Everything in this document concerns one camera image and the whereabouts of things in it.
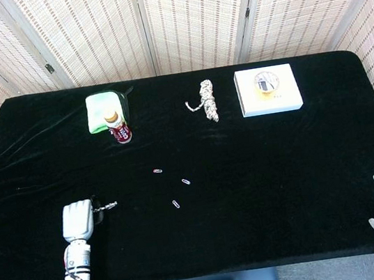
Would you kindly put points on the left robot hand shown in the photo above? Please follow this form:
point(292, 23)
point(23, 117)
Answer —
point(77, 219)

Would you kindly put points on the silver paperclip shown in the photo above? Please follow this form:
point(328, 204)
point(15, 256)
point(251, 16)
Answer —
point(175, 204)
point(185, 181)
point(157, 170)

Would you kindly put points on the red Costa coffee bottle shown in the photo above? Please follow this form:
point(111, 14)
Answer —
point(120, 132)

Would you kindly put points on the green white cloth pouch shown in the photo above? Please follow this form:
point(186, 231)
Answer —
point(99, 107)

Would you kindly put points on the metal screen hinge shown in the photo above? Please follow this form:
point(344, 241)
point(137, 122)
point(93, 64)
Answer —
point(49, 68)
point(247, 12)

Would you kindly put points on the black velvet tablecloth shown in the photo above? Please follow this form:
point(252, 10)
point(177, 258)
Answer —
point(251, 190)

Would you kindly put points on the white flat box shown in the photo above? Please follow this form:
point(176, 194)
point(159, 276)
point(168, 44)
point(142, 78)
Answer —
point(283, 101)

